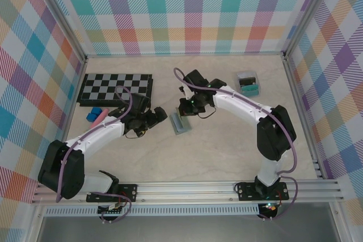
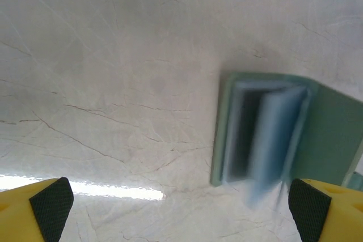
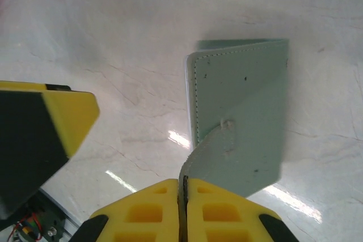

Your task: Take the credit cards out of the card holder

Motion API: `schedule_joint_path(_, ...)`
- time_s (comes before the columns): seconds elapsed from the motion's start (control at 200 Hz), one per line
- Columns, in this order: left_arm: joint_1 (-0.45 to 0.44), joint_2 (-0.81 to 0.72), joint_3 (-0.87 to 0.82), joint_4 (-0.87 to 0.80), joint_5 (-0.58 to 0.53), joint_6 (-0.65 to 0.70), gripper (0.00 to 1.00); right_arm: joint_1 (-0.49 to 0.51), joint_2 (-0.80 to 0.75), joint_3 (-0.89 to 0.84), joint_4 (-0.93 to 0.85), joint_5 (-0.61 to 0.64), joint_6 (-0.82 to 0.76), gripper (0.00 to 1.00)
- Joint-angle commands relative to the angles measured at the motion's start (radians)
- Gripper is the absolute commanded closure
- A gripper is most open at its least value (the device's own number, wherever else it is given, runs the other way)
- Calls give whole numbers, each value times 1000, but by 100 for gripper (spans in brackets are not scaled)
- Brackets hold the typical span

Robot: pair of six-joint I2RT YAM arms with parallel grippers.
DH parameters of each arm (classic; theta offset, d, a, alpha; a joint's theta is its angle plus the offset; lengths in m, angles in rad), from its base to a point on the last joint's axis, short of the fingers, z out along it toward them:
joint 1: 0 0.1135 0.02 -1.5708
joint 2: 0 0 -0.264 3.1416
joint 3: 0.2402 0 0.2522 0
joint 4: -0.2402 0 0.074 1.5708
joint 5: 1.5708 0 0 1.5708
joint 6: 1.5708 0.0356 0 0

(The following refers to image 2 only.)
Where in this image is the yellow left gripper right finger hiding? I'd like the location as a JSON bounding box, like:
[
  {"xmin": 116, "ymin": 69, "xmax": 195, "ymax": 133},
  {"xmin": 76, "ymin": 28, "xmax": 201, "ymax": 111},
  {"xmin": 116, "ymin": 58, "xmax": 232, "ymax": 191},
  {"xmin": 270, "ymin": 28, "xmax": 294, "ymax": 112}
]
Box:
[{"xmin": 287, "ymin": 178, "xmax": 363, "ymax": 242}]

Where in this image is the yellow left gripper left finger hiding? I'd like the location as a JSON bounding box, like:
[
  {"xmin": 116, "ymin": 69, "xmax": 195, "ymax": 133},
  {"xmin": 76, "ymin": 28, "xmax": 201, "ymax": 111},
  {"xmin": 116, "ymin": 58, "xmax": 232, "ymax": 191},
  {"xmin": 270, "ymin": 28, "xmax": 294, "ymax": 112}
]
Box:
[{"xmin": 0, "ymin": 177, "xmax": 75, "ymax": 242}]

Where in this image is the green card holder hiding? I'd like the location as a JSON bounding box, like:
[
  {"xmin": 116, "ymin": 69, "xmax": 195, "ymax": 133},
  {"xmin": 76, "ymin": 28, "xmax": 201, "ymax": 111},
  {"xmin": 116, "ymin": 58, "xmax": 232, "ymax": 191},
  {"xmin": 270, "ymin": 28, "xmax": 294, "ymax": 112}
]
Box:
[{"xmin": 210, "ymin": 71, "xmax": 363, "ymax": 190}]

